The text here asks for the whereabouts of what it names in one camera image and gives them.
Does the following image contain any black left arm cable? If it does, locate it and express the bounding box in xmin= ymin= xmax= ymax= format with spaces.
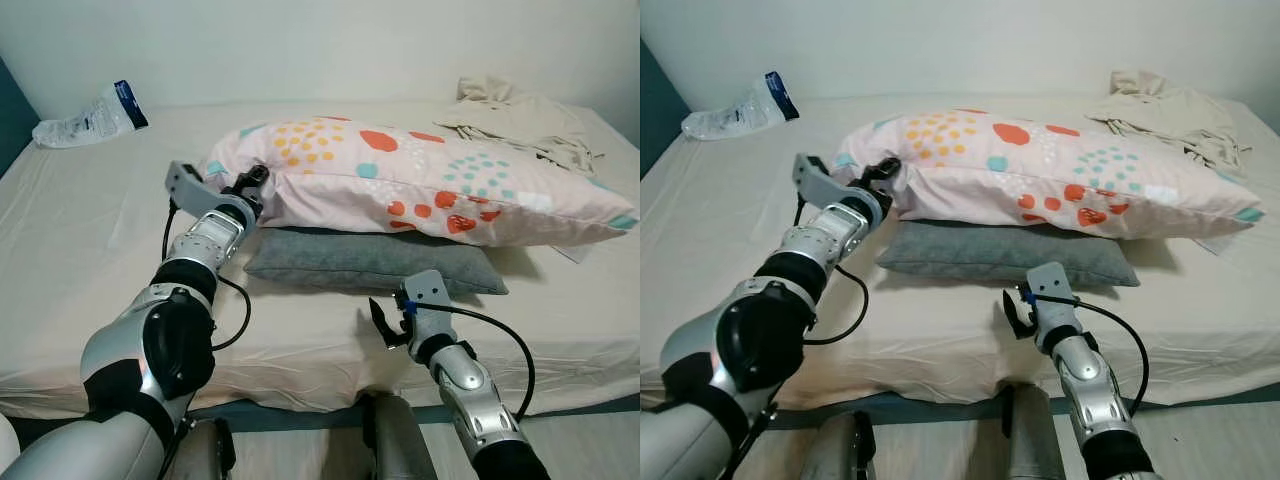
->
xmin=795 ymin=195 xmax=870 ymax=346
xmin=160 ymin=200 xmax=252 ymax=353

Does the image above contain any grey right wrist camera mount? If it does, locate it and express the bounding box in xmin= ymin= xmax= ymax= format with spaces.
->
xmin=400 ymin=270 xmax=451 ymax=336
xmin=1025 ymin=262 xmax=1079 ymax=326

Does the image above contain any grey flat cushion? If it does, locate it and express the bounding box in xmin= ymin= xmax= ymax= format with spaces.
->
xmin=243 ymin=227 xmax=509 ymax=297
xmin=876 ymin=220 xmax=1141 ymax=288

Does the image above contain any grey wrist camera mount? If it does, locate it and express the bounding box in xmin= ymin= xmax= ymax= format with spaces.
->
xmin=400 ymin=270 xmax=451 ymax=336
xmin=1025 ymin=262 xmax=1079 ymax=326
xmin=165 ymin=160 xmax=236 ymax=216
xmin=792 ymin=153 xmax=851 ymax=211

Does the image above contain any teal bed base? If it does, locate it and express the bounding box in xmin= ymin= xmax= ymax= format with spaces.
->
xmin=0 ymin=395 xmax=641 ymax=433
xmin=770 ymin=383 xmax=1280 ymax=431

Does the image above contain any silver right robot leg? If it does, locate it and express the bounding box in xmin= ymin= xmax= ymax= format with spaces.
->
xmin=1000 ymin=385 xmax=1061 ymax=480
xmin=362 ymin=392 xmax=436 ymax=480

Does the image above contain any clear plastic bag blue label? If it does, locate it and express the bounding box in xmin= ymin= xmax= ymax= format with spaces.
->
xmin=32 ymin=80 xmax=149 ymax=149
xmin=681 ymin=71 xmax=801 ymax=141

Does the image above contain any bed with cream sheet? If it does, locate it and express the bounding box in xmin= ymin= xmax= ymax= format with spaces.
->
xmin=640 ymin=92 xmax=1280 ymax=411
xmin=0 ymin=95 xmax=641 ymax=419

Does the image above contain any teal headboard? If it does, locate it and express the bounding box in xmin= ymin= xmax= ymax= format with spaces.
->
xmin=640 ymin=40 xmax=691 ymax=181
xmin=0 ymin=58 xmax=41 ymax=179

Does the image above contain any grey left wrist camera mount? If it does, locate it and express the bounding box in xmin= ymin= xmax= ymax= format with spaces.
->
xmin=792 ymin=153 xmax=851 ymax=211
xmin=165 ymin=160 xmax=236 ymax=216

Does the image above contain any crumpled beige cloth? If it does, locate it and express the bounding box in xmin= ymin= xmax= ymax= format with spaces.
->
xmin=1085 ymin=68 xmax=1251 ymax=179
xmin=432 ymin=76 xmax=606 ymax=179

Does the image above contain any silver left robot leg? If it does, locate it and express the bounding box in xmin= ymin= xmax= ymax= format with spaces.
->
xmin=800 ymin=410 xmax=881 ymax=480
xmin=165 ymin=418 xmax=236 ymax=480

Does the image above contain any silver robot leg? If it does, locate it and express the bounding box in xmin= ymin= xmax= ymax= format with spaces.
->
xmin=800 ymin=410 xmax=881 ymax=480
xmin=362 ymin=392 xmax=436 ymax=480
xmin=165 ymin=418 xmax=236 ymax=480
xmin=1000 ymin=385 xmax=1061 ymax=480

